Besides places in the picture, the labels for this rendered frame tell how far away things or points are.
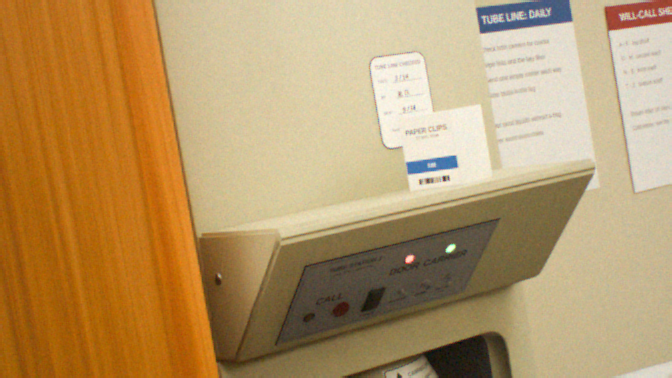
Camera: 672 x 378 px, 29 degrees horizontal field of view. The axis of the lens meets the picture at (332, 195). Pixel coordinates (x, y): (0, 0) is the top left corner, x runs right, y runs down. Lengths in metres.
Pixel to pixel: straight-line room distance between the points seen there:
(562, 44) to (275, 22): 0.87
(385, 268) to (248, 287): 0.12
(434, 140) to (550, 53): 0.82
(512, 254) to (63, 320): 0.37
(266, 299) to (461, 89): 0.32
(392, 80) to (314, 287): 0.23
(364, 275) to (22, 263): 0.30
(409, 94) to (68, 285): 0.33
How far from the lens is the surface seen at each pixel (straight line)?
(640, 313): 1.94
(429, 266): 1.03
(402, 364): 1.14
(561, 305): 1.82
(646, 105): 1.97
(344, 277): 0.97
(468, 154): 1.04
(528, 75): 1.80
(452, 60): 1.15
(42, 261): 1.06
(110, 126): 0.90
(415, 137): 1.04
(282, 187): 1.03
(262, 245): 0.91
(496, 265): 1.10
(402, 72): 1.11
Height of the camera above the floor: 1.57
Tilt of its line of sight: 3 degrees down
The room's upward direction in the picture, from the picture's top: 10 degrees counter-clockwise
